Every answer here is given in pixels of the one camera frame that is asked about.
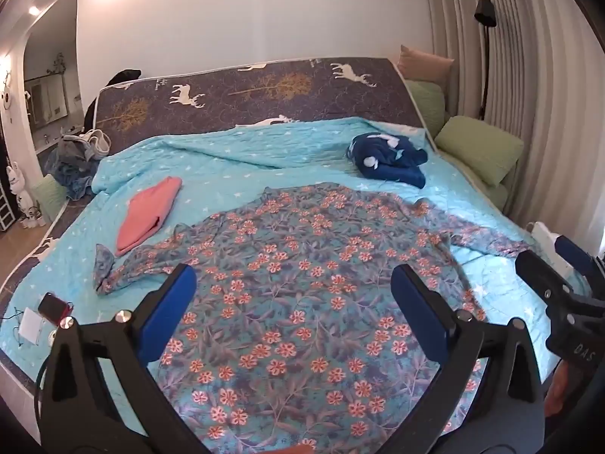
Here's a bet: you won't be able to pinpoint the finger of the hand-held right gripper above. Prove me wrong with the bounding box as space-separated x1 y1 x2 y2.
514 250 587 306
554 233 605 289

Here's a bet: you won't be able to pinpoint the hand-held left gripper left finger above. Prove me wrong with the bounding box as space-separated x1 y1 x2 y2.
38 262 197 454

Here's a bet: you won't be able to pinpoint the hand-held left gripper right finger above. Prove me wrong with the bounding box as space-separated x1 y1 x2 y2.
391 265 545 454

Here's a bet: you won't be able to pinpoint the floral teal garment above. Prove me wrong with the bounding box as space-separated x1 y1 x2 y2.
92 180 535 454

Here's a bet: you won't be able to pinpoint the pile of grey blue clothes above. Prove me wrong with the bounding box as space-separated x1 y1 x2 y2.
45 135 102 199

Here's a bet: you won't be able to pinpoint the person's right hand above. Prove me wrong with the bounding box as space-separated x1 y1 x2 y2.
543 362 575 419

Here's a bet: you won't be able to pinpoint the pale green cushion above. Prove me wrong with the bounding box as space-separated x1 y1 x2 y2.
461 163 510 216

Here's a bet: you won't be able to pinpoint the folded pink pants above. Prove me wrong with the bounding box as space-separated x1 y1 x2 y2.
115 176 183 257

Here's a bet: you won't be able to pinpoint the red phone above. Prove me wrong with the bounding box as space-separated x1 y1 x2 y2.
38 292 75 328

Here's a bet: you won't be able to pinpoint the large green pillow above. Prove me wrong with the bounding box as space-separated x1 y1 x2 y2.
434 115 525 187

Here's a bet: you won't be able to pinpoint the white power bank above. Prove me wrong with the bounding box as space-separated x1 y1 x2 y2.
19 307 45 345

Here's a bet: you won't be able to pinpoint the navy blue fleece garment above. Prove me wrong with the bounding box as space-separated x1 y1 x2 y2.
346 132 429 188

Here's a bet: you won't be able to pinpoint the light blue star quilt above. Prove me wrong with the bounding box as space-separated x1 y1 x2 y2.
0 116 587 436

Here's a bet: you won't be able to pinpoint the small green pillow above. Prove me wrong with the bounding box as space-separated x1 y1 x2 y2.
33 174 69 225

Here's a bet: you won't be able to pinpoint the beige curtain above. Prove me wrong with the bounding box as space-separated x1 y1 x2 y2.
420 0 605 247

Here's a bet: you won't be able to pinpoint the white rabbit figurine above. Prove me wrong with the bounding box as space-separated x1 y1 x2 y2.
6 161 45 228

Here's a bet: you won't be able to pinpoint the black cloth item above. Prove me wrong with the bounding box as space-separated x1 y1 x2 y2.
110 69 143 87

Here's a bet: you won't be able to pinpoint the dark deer print mattress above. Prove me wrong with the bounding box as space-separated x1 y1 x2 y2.
0 57 438 374

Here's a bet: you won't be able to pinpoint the black floor lamp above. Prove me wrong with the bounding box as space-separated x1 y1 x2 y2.
474 0 497 121

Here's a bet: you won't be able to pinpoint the wall mirror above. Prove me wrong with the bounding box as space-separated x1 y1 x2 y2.
23 68 69 128

